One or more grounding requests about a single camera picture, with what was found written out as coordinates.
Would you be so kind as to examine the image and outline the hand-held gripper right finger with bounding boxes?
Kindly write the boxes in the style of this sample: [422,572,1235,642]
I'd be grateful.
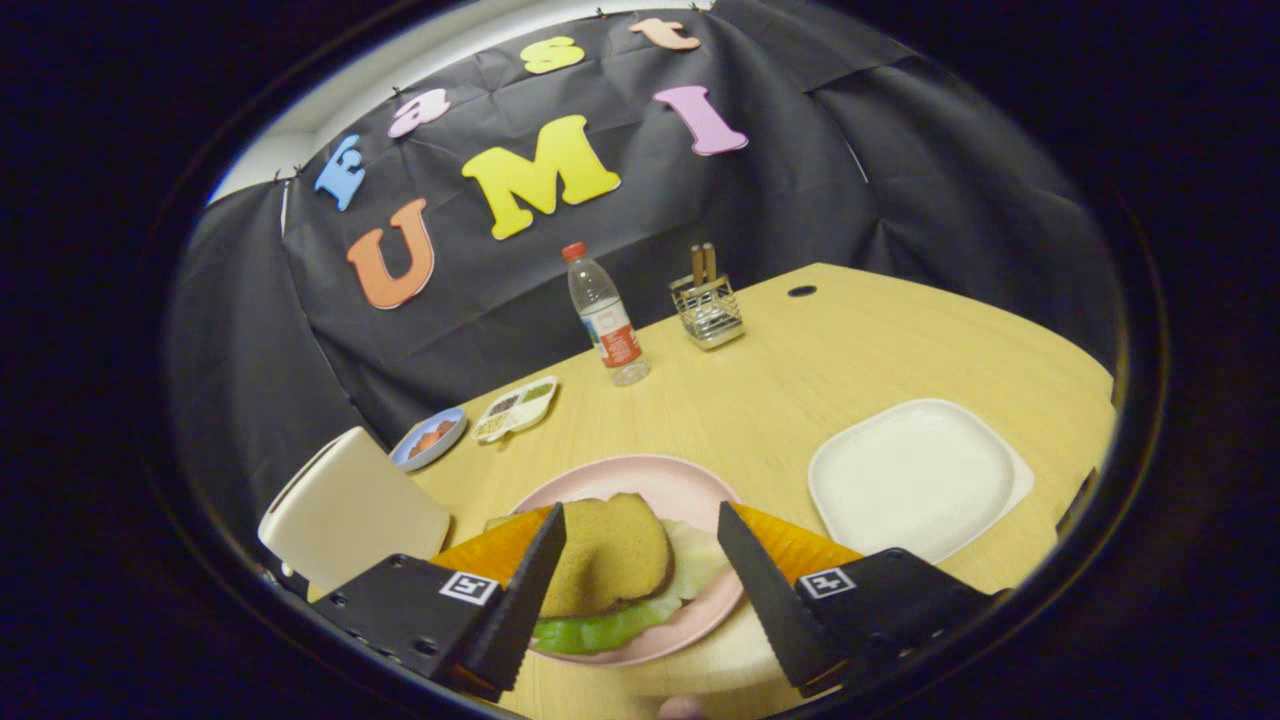
[716,502,1001,699]

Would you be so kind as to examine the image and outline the small blue dish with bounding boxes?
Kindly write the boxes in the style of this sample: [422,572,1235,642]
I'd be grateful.
[390,406,468,472]

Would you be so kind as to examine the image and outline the pink round plate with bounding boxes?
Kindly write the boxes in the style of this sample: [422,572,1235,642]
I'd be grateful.
[508,455,746,668]

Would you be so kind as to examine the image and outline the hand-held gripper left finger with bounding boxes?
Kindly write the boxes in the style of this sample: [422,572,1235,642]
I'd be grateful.
[310,502,567,703]

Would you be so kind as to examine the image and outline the white divided condiment tray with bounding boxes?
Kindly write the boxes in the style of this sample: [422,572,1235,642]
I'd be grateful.
[470,376,559,445]

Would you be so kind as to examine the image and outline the clear plastic water bottle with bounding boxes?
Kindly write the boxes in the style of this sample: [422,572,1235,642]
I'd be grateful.
[560,241,651,387]

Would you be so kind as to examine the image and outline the green lettuce leaf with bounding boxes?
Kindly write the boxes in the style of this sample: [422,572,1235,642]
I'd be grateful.
[485,515,731,657]

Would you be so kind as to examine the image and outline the brown toast slice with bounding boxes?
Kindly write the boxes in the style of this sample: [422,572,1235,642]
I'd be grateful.
[540,492,673,619]

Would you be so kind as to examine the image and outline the wire cutlery holder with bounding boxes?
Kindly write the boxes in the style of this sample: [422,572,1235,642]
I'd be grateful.
[669,275,745,351]

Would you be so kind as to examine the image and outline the white square plate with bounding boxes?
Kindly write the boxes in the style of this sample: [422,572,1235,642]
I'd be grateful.
[807,398,1036,565]

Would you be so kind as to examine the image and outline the white toaster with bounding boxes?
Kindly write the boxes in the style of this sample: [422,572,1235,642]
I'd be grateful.
[258,426,453,601]

